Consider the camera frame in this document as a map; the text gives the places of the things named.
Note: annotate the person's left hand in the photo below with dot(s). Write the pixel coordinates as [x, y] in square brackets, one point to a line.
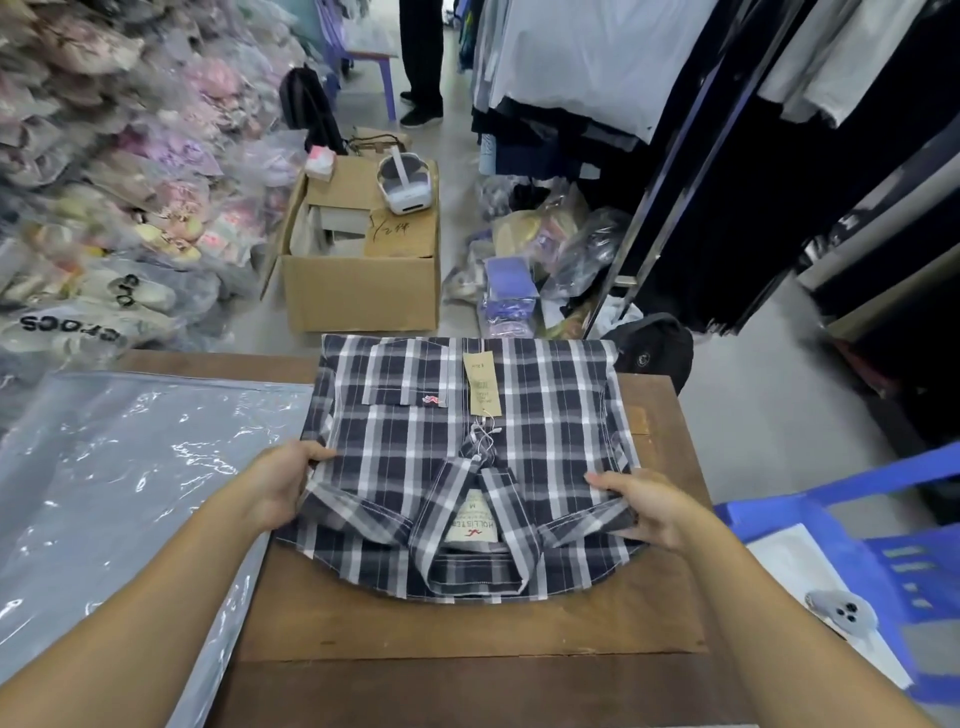
[277, 484]

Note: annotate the person's right hand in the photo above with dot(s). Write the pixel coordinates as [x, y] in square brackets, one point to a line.
[664, 510]

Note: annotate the person's left thumb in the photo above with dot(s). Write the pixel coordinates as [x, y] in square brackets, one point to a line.
[319, 453]

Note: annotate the person's right thumb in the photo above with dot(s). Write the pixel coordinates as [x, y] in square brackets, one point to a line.
[609, 482]

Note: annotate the navy white plaid shirt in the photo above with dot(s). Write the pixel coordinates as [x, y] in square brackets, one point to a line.
[480, 442]

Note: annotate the person's left forearm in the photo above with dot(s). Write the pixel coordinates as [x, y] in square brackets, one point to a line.
[142, 600]

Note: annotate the person's right forearm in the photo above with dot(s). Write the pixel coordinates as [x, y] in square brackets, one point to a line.
[787, 637]

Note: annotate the black backpack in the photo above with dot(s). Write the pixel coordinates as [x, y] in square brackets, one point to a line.
[309, 105]
[652, 352]

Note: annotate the brown paper hang tag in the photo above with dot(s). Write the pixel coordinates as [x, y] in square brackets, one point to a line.
[481, 383]

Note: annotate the brown cardboard box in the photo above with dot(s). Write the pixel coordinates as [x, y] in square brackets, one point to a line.
[360, 255]

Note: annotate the stack of clear plastic bags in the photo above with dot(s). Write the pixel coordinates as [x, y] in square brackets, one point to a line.
[112, 510]

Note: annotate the white paper sheet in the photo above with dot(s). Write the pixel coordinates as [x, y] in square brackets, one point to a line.
[810, 570]

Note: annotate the pile of bagged goods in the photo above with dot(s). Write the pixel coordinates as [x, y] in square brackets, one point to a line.
[532, 255]

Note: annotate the grey phone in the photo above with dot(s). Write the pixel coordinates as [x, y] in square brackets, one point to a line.
[841, 613]

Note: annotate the white headset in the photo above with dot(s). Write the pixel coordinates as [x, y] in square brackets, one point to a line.
[403, 185]

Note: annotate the pink tissue pack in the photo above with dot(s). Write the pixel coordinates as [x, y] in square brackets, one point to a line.
[321, 162]

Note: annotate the blue plastic chair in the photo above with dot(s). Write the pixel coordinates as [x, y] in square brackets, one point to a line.
[900, 540]

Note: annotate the metal rack pole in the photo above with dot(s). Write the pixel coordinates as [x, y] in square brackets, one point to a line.
[660, 172]

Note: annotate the pile of bagged shoes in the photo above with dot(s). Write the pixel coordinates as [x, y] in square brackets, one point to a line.
[112, 165]

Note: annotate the row of hanging clothes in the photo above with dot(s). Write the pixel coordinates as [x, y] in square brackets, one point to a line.
[712, 112]

